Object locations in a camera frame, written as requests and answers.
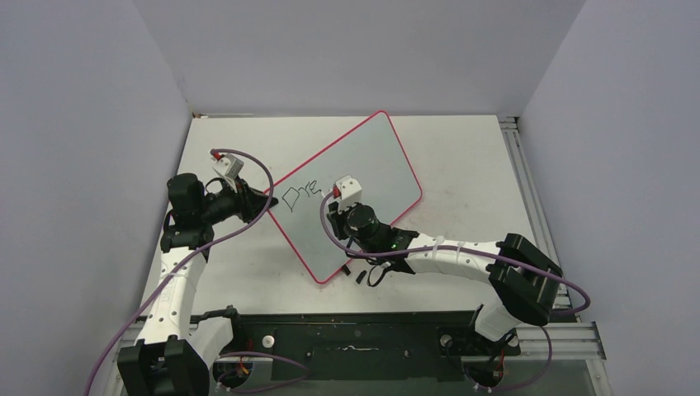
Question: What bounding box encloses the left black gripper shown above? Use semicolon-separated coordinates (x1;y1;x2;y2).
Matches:
199;176;277;225

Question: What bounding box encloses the black marker cap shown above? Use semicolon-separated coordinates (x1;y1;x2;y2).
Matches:
356;271;367;285

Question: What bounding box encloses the pink-framed whiteboard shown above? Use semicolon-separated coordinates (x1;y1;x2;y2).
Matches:
269;111;423;284

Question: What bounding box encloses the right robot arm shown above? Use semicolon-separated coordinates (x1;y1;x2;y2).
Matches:
320;200;562;353

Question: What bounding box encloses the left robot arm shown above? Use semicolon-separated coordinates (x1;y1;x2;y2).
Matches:
117;173;278;395

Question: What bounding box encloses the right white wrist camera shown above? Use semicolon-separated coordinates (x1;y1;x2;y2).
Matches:
332;175;362;213

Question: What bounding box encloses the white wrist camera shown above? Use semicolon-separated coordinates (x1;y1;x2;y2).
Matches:
212;153;244;180
332;175;362;213

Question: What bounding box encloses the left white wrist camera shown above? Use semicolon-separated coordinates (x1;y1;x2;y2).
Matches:
212;153;244;180

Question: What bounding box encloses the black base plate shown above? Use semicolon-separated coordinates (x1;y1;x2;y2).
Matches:
221;311;521;381

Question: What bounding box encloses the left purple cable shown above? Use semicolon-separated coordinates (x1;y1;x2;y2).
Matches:
82;148;275;396

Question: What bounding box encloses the purple cable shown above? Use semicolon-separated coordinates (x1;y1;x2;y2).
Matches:
319;188;592;392
82;148;275;396

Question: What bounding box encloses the aluminium rail right side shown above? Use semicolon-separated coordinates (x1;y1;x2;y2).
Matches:
498;116;559;264

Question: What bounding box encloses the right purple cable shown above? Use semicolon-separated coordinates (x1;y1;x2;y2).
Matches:
319;188;592;392

